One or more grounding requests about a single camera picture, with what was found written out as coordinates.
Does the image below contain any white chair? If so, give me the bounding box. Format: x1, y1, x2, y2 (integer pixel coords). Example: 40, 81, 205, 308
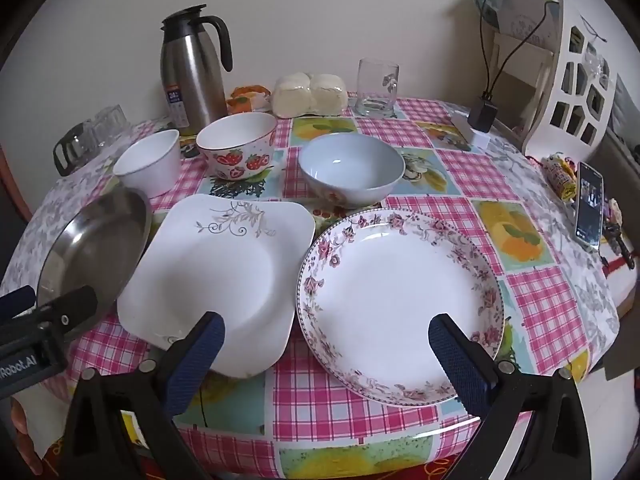
487, 0, 617, 158

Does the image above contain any strawberry print bowl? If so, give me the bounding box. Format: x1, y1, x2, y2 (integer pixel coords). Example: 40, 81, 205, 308
196, 112, 278, 182

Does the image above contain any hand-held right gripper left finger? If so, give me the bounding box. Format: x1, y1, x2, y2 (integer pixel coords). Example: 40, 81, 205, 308
59, 311, 226, 480

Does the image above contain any smartphone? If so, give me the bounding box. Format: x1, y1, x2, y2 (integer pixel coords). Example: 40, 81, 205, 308
574, 161, 605, 251

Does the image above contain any bag of steamed buns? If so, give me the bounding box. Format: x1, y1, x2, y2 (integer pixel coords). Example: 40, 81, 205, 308
271, 72, 347, 118

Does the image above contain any glass teapot with black handle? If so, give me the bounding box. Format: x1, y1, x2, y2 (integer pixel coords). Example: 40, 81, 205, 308
53, 120, 101, 177

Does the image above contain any black cable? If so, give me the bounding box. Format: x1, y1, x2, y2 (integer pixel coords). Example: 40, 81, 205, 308
477, 0, 559, 97

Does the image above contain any person's left hand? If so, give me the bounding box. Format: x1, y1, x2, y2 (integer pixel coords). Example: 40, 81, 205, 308
10, 400, 45, 477

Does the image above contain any reddish wooden board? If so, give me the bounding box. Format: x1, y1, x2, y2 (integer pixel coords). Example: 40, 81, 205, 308
0, 142, 33, 223

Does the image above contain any pink checked fruit tablecloth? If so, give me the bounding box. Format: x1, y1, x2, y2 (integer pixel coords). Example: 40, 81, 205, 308
65, 95, 621, 480

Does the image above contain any stainless steel thermos jug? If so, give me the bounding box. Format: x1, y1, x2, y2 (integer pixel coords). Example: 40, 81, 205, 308
160, 4, 234, 130

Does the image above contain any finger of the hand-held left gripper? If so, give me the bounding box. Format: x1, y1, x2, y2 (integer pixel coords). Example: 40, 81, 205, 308
31, 285, 99, 343
0, 286, 37, 320

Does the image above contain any white square plate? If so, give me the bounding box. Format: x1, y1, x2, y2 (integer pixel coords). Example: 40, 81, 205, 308
116, 194, 317, 380

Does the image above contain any bunch of keys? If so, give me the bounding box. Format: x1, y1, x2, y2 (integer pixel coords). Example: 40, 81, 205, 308
602, 199, 636, 271

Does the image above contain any orange snack packet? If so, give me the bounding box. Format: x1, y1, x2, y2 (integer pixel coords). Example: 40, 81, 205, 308
226, 85, 273, 113

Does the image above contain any small white bowl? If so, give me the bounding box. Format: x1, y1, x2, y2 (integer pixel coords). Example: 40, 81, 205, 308
113, 129, 181, 198

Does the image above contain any yellow candy packet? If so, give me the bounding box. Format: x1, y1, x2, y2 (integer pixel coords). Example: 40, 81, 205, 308
542, 152, 581, 203

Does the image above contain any floral round plate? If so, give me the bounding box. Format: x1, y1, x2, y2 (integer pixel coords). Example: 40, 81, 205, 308
297, 208, 506, 407

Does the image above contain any black charger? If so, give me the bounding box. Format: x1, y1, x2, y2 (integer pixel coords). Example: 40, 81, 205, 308
468, 91, 498, 133

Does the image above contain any clear glass mug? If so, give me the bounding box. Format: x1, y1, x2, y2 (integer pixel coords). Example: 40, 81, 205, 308
355, 58, 401, 118

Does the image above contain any grey sofa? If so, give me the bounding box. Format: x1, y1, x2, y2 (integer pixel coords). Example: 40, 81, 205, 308
605, 74, 640, 321

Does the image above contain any grey printed bag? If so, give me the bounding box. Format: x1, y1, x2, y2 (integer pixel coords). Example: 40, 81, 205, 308
475, 0, 551, 41

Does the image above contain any small clear glass cup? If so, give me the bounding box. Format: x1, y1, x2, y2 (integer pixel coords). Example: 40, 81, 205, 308
89, 110, 114, 148
105, 105, 129, 139

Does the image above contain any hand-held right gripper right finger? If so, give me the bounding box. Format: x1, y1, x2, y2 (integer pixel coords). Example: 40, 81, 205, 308
428, 312, 601, 480

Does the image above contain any light blue bowl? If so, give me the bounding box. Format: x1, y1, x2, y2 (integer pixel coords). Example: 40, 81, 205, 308
298, 132, 407, 208

